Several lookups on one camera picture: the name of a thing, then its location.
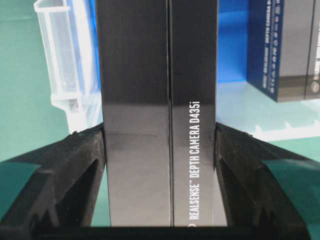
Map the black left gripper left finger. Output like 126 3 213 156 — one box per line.
0 124 106 240

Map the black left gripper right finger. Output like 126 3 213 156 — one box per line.
214 123 320 240

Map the black realsense box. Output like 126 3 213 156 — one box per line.
95 0 218 227
247 0 320 102

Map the clear plastic storage case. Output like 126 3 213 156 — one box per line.
34 0 320 142

